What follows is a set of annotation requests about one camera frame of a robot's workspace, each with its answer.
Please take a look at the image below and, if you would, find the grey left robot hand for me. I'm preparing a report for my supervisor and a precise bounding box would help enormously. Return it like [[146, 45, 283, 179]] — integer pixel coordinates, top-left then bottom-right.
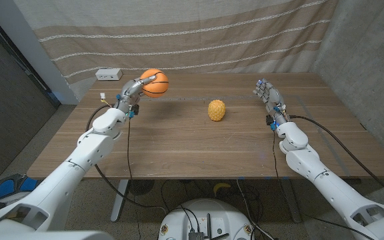
[[115, 75, 158, 117]]

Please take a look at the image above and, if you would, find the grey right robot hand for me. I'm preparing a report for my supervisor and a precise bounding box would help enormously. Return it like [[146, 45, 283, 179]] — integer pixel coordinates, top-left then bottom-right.
[[253, 78, 289, 126]]

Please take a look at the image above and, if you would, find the orange mini basketball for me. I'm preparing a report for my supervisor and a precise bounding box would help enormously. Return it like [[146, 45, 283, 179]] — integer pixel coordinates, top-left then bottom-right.
[[139, 68, 170, 99]]

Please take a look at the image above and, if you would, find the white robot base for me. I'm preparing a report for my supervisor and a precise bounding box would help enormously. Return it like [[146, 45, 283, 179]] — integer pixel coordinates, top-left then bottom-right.
[[157, 198, 255, 240]]

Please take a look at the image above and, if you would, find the yellow bumpy ball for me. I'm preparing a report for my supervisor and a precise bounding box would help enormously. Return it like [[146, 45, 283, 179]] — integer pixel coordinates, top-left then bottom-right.
[[207, 99, 227, 122]]

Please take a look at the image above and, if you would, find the white power strip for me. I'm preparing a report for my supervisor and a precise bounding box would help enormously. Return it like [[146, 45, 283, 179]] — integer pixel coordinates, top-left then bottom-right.
[[95, 68, 123, 81]]

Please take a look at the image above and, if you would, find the beige striped backdrop cloth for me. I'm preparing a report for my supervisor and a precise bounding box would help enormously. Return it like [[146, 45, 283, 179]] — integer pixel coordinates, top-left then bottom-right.
[[13, 0, 340, 101]]

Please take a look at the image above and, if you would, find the round black floor grille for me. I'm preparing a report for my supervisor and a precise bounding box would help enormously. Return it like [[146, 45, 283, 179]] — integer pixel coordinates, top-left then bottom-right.
[[127, 179, 155, 196]]

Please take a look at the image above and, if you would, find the yellow banana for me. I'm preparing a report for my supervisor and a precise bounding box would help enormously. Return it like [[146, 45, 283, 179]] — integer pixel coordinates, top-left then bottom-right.
[[213, 182, 232, 197]]

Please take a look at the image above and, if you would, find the white table leg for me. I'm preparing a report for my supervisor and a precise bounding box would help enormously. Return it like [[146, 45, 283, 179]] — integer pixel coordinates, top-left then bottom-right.
[[110, 179, 129, 223]]

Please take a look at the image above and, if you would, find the grey table leg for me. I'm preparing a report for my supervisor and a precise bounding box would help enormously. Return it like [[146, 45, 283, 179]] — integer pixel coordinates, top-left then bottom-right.
[[280, 178, 302, 223]]

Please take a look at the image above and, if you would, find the dark door panel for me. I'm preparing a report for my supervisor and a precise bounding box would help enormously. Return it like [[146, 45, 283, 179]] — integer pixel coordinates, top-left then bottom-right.
[[0, 9, 61, 181]]

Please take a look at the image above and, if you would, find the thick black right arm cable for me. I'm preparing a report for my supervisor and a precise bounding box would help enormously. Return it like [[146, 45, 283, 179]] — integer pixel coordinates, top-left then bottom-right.
[[287, 114, 384, 205]]

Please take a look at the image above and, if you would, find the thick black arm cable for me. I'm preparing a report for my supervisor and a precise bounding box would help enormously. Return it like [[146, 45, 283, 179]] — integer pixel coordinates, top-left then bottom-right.
[[85, 103, 169, 216], [287, 114, 384, 205]]

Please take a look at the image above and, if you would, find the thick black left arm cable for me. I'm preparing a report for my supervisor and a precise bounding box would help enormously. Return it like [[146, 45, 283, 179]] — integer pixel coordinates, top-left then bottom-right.
[[85, 103, 169, 216]]

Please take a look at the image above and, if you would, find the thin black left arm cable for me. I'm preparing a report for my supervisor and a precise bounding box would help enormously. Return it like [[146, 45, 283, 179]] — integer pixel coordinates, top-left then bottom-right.
[[126, 117, 141, 240]]

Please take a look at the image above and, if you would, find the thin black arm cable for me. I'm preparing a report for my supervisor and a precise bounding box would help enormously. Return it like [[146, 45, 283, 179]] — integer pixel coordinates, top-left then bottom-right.
[[126, 117, 141, 240], [272, 129, 379, 240]]

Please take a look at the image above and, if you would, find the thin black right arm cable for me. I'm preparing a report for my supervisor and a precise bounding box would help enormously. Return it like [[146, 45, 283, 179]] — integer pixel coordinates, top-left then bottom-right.
[[272, 129, 379, 240]]

